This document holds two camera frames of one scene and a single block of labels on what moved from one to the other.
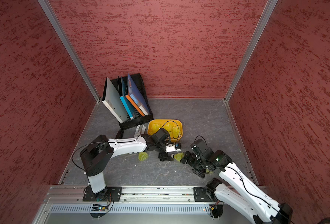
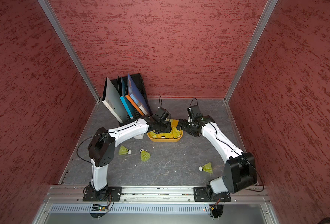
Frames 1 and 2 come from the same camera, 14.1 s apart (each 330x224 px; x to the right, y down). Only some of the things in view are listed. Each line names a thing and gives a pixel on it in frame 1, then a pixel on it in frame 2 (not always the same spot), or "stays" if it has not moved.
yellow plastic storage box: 174,127 stays
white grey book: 112,100 stays
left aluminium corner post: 54,20 stays
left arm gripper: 164,157 to 168,128
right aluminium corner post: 270,6 stays
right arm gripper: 201,172 to 184,127
